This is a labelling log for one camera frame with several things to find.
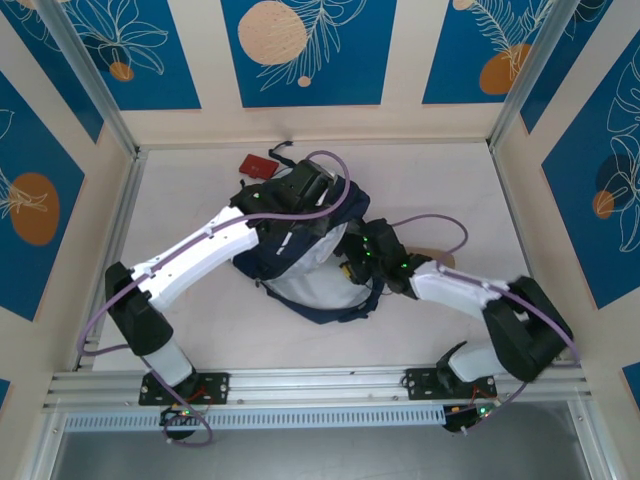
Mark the red pencil case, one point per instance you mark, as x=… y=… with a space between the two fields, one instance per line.
x=257 y=166

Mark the brown kraft notebook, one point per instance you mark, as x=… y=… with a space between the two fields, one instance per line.
x=425 y=251

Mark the navy blue backpack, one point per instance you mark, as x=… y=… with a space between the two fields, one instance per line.
x=305 y=280

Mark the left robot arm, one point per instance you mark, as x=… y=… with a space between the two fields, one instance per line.
x=200 y=255

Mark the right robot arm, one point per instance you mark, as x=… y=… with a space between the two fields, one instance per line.
x=530 y=330

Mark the grey metal panel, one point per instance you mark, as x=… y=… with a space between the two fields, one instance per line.
x=320 y=455

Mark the aluminium mounting rail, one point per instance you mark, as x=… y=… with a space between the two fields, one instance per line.
x=320 y=382

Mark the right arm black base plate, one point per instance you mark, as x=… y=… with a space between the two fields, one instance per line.
x=420 y=385

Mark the aluminium table side rail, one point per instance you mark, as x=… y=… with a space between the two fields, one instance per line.
x=496 y=155
x=127 y=200

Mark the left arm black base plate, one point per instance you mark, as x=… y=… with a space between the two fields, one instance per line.
x=215 y=387

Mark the aluminium frame post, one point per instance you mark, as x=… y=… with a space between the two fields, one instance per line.
x=530 y=70
x=85 y=70

